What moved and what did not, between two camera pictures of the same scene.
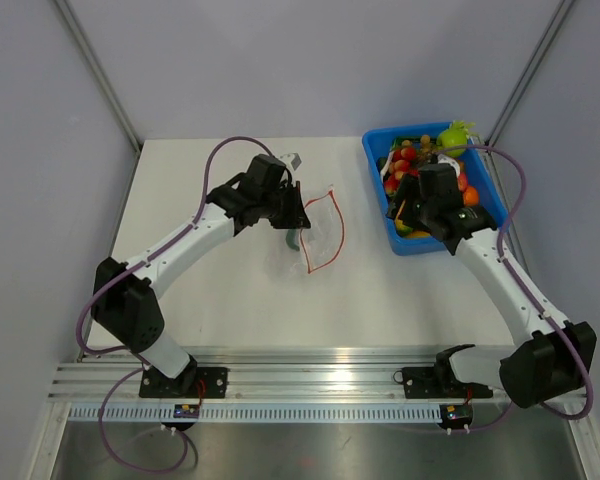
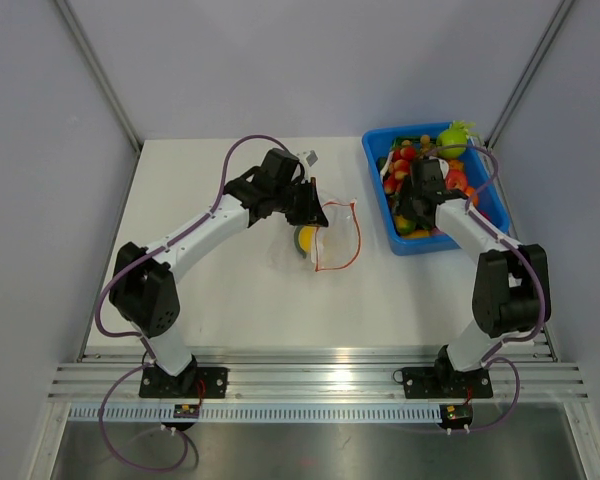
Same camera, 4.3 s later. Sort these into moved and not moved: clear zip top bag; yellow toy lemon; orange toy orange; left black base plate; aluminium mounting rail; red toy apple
Moved: clear zip top bag; yellow toy lemon
Not moved: red toy apple; left black base plate; orange toy orange; aluminium mounting rail
